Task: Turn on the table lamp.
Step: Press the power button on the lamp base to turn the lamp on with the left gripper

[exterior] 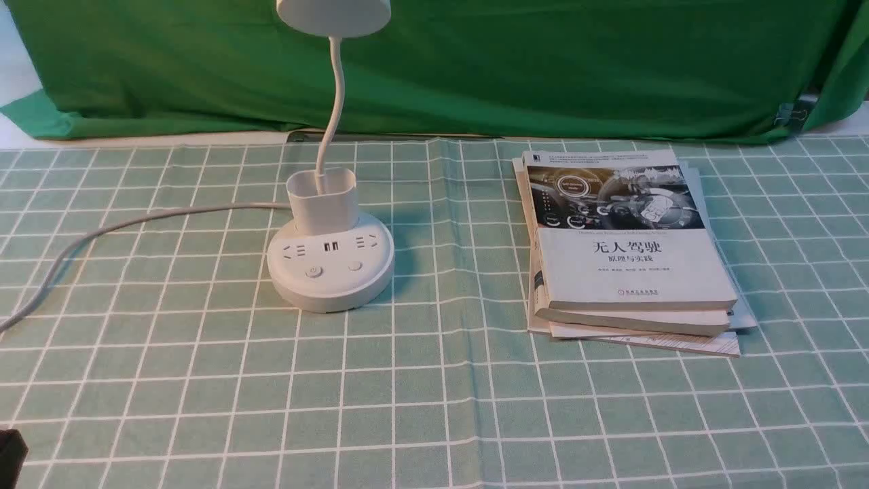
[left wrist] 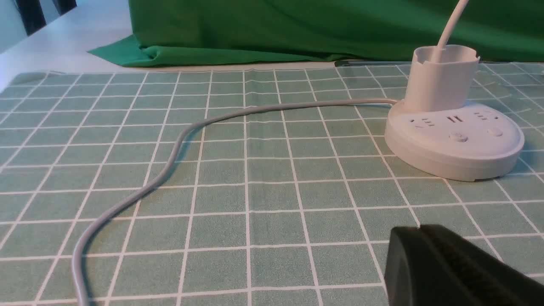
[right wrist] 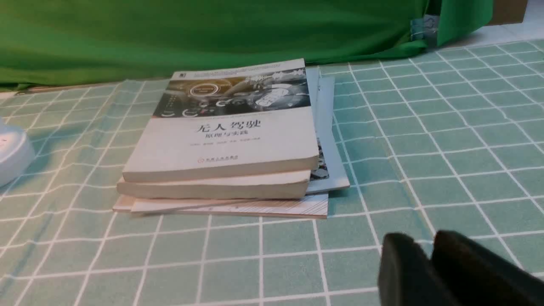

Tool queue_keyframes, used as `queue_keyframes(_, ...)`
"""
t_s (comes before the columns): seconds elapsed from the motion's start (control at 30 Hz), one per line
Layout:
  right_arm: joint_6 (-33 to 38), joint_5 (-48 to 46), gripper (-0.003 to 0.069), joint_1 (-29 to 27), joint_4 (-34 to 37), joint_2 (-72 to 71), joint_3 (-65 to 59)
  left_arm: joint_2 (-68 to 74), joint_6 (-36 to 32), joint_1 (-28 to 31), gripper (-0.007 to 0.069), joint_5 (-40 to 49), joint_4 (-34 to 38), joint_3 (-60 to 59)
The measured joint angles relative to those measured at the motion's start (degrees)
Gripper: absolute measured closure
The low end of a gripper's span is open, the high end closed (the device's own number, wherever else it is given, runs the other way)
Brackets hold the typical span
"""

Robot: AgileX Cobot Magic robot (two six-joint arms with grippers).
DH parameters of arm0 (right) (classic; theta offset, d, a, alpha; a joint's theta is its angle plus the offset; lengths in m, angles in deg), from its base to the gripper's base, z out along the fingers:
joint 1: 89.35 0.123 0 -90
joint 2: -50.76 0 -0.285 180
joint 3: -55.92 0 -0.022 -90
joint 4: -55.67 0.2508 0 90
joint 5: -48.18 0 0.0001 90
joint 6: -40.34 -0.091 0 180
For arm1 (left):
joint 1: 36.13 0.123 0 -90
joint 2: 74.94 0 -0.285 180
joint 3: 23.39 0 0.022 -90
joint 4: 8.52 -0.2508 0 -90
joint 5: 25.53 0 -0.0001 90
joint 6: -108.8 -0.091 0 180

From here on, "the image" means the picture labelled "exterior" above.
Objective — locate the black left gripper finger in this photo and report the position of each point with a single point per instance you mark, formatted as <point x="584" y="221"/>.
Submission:
<point x="14" y="451"/>

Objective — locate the white desk lamp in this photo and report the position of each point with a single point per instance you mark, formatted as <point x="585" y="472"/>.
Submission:
<point x="331" y="256"/>

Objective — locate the green checkered tablecloth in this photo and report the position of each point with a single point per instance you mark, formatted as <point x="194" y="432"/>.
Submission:
<point x="165" y="359"/>

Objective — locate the green backdrop cloth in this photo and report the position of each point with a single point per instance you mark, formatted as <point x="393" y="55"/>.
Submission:
<point x="669" y="70"/>

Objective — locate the top white book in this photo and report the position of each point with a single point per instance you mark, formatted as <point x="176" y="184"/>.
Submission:
<point x="624" y="251"/>

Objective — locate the bottom white patterned book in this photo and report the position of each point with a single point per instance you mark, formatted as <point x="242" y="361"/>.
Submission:
<point x="698" y="331"/>

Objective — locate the metal binder clip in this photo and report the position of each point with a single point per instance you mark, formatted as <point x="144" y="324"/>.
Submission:
<point x="792" y="116"/>

